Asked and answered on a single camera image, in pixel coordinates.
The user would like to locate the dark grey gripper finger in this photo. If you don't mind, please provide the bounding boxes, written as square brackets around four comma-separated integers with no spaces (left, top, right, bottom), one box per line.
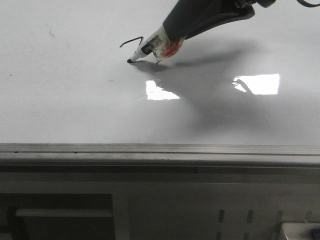
[162,0,256,41]

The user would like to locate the white whiteboard marker pen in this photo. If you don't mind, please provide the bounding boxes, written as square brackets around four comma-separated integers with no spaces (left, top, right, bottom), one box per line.
[127,34,160,64]

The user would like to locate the white whiteboard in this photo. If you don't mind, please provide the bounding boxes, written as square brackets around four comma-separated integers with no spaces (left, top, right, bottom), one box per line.
[0,0,320,146]

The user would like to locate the white box with blue item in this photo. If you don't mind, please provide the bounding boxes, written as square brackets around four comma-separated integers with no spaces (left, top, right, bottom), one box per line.
[277,222,320,240]

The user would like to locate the aluminium whiteboard frame tray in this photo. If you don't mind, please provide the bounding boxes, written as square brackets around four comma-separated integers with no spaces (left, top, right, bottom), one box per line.
[0,143,320,171]

